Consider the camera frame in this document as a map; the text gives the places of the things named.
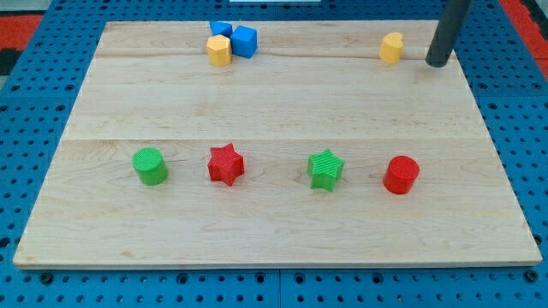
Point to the yellow heart block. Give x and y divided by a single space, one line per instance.
391 47

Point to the blue cube block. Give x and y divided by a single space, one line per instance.
244 41

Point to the red star block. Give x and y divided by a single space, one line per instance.
225 164

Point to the green star block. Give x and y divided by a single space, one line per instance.
324 170

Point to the light wooden board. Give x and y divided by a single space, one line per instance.
311 86

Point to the yellow hexagon block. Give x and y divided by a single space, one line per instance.
218 49

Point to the green cylinder block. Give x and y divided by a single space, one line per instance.
149 165

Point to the red cylinder block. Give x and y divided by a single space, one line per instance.
401 174

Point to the small blue wedge block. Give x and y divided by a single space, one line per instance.
221 28

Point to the dark grey robot pusher rod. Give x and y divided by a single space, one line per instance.
447 31

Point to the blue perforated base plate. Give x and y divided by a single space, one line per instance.
37 97

